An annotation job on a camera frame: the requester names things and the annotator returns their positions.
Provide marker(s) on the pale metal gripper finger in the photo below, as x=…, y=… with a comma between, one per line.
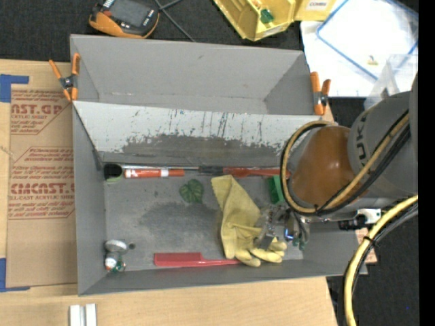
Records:
x=269, y=241
x=262, y=227

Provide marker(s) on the yellow rubber glove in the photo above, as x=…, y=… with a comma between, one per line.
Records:
x=236, y=216

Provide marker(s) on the green leaf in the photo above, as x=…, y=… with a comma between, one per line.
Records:
x=192, y=191

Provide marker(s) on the grey metal bin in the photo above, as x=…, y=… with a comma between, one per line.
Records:
x=176, y=222

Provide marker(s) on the red comb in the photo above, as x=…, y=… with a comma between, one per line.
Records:
x=180, y=260

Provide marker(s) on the orange and white marker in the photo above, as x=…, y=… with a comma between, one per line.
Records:
x=153, y=173

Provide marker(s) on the silver oval stone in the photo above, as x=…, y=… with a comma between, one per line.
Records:
x=115, y=245

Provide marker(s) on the black cup green rim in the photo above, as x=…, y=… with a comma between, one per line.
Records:
x=113, y=172

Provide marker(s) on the brown cardboard board red print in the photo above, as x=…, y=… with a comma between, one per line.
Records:
x=40, y=216

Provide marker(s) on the black cylinder on white bracket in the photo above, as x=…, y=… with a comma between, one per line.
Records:
x=357, y=221

